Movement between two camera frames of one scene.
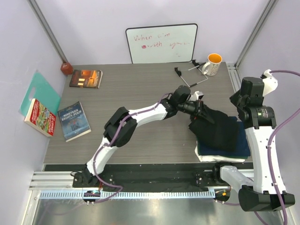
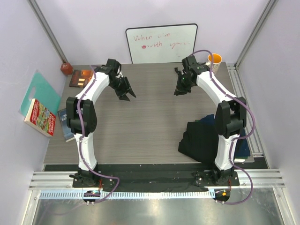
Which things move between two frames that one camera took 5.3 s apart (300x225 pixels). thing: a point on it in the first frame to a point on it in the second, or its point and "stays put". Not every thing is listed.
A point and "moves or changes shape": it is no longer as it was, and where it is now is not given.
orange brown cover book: x=89 y=78 stays put
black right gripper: x=234 y=98 to x=180 y=90
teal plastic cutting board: x=45 y=93 stays put
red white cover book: x=41 y=118 stays put
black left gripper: x=198 y=110 to x=126 y=87
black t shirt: x=223 y=133 moves or changes shape
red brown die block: x=66 y=69 stays put
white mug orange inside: x=211 y=67 stays put
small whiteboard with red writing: x=176 y=43 stays put
